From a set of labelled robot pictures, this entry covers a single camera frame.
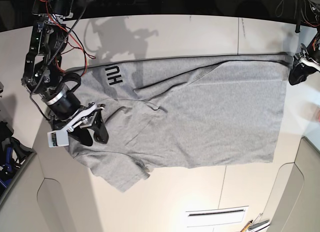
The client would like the grey T-shirt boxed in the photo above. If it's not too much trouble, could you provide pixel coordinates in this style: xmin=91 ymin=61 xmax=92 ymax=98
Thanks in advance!
xmin=66 ymin=54 xmax=292 ymax=192

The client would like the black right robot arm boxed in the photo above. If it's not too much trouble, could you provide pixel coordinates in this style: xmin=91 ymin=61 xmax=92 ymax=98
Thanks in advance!
xmin=21 ymin=0 xmax=109 ymax=147

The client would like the blue and black equipment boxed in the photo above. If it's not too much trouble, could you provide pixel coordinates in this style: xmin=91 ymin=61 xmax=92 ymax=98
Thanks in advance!
xmin=0 ymin=121 xmax=34 ymax=195

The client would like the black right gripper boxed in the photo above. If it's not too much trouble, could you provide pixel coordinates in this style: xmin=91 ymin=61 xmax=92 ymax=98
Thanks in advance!
xmin=44 ymin=85 xmax=109 ymax=146

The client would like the white vent panel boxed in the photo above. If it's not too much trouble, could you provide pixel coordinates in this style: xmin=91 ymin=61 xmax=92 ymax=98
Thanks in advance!
xmin=185 ymin=206 xmax=249 ymax=227

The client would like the grey metal tool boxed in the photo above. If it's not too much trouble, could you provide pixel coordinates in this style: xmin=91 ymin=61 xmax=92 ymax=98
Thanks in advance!
xmin=247 ymin=213 xmax=270 ymax=232

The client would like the yellow handled tool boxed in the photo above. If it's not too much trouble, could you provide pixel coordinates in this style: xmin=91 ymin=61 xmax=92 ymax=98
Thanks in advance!
xmin=240 ymin=220 xmax=253 ymax=232

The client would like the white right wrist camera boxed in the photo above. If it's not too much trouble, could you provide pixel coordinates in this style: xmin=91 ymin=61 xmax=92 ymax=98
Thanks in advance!
xmin=47 ymin=130 xmax=69 ymax=148

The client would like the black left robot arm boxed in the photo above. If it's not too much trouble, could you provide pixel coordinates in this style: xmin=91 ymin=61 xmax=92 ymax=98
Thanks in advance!
xmin=76 ymin=0 xmax=320 ymax=87

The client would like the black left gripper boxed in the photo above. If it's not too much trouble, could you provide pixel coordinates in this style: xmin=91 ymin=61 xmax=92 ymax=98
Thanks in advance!
xmin=288 ymin=33 xmax=320 ymax=86

